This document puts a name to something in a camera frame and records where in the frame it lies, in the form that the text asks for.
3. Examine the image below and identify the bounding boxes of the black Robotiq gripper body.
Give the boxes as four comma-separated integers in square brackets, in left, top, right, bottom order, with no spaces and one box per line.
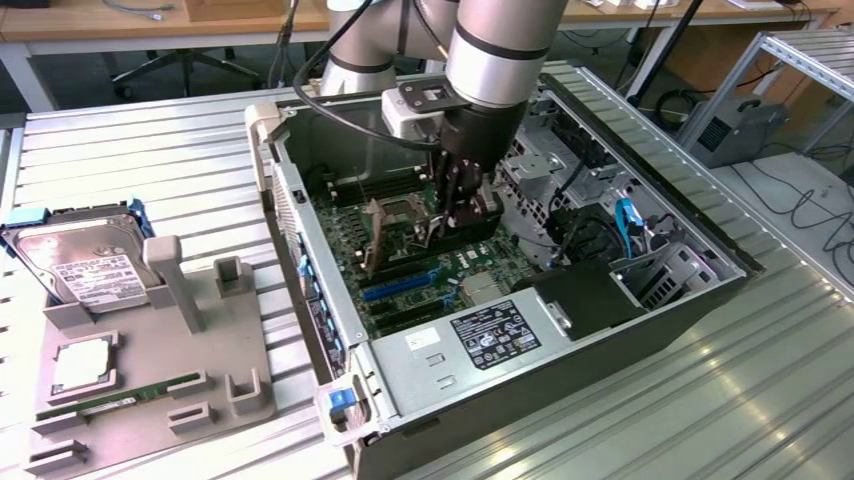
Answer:
[437,101,530,171]

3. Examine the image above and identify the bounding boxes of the graphics card with metal bracket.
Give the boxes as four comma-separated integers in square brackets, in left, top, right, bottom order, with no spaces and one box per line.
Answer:
[359,197,502,275]

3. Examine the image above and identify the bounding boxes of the metal CPU socket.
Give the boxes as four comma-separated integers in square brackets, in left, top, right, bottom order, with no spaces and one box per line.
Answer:
[385,196,430,237]

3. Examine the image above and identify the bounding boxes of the green motherboard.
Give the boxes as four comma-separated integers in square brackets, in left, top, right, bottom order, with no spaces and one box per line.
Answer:
[310,167,536,341]

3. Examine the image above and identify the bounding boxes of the silver drive cage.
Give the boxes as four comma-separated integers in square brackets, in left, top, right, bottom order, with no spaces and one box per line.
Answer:
[497,82,642,236]

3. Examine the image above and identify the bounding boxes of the silver chipset heatsink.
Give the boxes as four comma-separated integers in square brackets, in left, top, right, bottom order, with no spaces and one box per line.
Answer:
[460,273,508,307]

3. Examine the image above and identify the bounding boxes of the blue expansion slot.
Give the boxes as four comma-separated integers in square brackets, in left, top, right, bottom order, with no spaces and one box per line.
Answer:
[363,277,437,302]

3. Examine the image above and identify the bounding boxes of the black plastic air shroud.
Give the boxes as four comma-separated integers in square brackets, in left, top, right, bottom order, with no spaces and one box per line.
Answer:
[510,259,649,342]

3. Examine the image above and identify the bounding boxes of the vented silver disk bay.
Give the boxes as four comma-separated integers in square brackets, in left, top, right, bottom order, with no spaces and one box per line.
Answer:
[613,242,726,309]

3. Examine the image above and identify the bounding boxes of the black slanted pole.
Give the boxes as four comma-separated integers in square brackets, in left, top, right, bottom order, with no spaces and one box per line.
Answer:
[626,0,708,107]

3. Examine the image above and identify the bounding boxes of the silver power supply unit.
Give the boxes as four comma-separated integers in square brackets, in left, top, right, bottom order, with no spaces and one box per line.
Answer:
[366,287,582,419]

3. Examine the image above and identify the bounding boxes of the grey equipment box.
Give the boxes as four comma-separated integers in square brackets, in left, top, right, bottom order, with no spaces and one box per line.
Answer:
[678,97,790,170]

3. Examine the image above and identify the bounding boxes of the open dark PC case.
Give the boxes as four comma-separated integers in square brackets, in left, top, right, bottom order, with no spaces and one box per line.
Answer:
[243,59,768,480]

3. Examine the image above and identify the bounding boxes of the blue case latch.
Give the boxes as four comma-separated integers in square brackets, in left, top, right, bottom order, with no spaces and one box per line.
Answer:
[326,388,357,416]

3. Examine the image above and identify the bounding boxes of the black office chair base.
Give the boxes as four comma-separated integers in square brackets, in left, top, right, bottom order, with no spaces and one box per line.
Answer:
[110,47,263,100]

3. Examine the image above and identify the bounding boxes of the brown box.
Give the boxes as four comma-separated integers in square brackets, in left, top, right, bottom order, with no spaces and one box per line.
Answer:
[183,0,294,25]

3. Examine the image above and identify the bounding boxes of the silver hard disk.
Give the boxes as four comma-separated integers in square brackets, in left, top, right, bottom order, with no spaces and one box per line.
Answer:
[3,214,154,315]

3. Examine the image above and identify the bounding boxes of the grey parts rack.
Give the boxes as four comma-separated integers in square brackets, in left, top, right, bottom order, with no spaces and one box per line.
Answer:
[19,234,279,476]

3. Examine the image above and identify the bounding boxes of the blue disk caddy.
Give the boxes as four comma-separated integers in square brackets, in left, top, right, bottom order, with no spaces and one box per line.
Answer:
[0,197,161,261]

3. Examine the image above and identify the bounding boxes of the green RAM stick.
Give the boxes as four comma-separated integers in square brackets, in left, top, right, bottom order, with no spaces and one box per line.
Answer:
[37,372,203,422]

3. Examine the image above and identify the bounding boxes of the silver CPU chip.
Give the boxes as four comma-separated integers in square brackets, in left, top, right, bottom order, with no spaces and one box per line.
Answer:
[51,342,114,392]

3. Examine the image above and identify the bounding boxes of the black camera cable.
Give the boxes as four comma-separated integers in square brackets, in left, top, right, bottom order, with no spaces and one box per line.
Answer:
[291,0,448,152]

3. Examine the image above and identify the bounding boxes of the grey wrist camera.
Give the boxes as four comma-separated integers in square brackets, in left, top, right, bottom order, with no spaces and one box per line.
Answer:
[381,82,462,147]

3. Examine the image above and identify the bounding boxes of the black power wire bundle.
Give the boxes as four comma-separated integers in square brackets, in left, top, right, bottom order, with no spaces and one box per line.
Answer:
[550,207,626,266]

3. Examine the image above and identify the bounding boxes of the blue wire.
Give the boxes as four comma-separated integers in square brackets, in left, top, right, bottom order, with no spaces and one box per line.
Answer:
[617,197,648,260]

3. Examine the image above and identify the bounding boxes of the coiled black cable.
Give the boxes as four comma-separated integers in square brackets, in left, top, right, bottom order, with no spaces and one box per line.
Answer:
[656,88,697,127]

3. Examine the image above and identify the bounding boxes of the black hanging cable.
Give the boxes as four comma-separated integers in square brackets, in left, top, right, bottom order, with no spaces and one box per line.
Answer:
[266,0,301,90]

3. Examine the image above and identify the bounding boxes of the wooden desk white frame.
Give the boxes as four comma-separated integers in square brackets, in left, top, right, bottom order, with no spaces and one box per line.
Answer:
[560,0,840,101]
[0,0,335,114]

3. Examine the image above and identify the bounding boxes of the black tangled cable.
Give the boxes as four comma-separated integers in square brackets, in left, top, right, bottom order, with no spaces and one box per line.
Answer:
[730,162,854,255]

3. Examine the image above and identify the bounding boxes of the aluminium profile frame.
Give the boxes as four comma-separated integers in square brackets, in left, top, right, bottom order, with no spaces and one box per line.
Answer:
[674,29,854,162]

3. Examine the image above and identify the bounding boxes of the grey network cable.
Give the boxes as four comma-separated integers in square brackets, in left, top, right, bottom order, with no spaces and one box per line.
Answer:
[103,0,177,22]

